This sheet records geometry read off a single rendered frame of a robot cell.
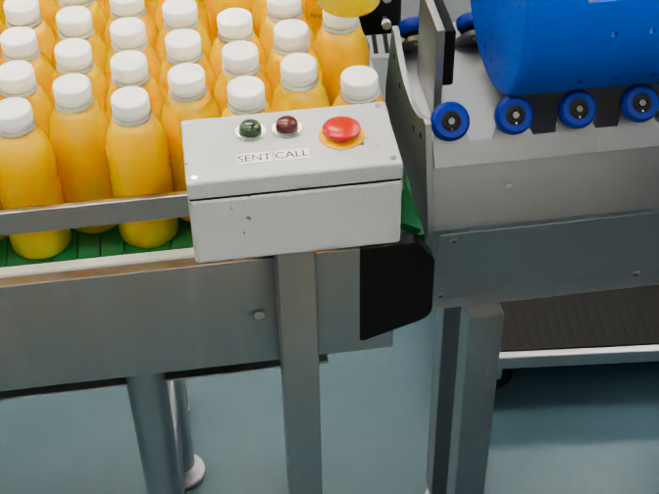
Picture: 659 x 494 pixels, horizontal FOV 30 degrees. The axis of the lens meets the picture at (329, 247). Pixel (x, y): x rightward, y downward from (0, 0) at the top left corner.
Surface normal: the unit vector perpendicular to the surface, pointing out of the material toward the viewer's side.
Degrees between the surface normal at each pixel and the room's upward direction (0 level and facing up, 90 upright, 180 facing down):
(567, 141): 52
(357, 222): 90
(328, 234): 90
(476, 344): 90
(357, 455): 0
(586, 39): 94
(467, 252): 110
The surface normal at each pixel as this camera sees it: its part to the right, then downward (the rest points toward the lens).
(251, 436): -0.01, -0.74
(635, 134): 0.10, 0.07
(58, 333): 0.14, 0.66
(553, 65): 0.14, 0.84
